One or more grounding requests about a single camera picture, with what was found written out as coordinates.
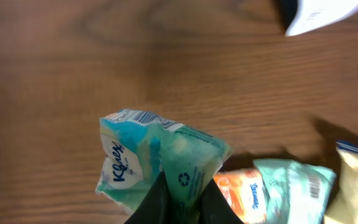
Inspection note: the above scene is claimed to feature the orange Kleenex tissue pack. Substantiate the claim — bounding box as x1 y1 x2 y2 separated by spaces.
213 169 267 223

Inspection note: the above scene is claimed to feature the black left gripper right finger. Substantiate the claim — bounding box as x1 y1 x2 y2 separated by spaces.
199 179 243 224

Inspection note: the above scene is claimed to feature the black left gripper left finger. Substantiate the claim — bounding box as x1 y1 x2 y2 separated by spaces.
124 172 170 224

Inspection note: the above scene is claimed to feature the white barcode scanner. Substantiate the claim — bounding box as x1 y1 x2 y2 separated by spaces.
279 0 358 37

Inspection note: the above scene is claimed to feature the mint green wipes pack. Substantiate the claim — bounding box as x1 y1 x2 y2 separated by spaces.
254 159 336 224

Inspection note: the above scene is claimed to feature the teal Kleenex tissue pack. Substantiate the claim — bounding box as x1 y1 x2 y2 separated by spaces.
95 109 232 217

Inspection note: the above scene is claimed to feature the cream snack bag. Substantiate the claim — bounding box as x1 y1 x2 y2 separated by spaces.
324 141 358 224

